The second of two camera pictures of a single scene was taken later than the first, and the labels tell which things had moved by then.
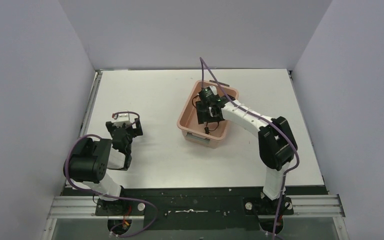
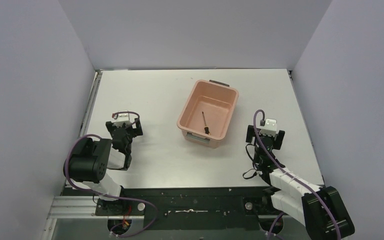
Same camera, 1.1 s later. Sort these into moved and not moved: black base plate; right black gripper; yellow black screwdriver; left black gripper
Moved: right black gripper
Not moved: left black gripper; yellow black screwdriver; black base plate
